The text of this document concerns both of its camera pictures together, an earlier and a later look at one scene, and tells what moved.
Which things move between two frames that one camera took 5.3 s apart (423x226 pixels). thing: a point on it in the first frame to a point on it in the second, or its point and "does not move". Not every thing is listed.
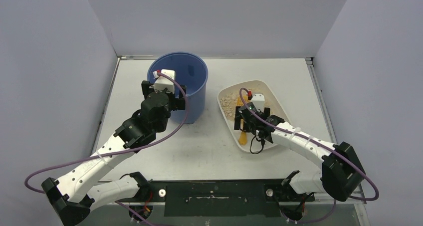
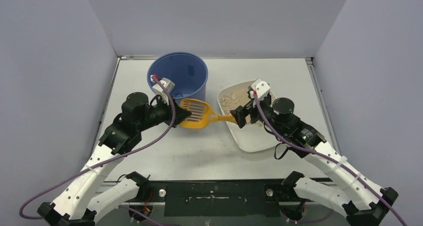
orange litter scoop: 243,139 to 202,114
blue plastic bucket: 192,73 does not move
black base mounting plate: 222,198 does not move
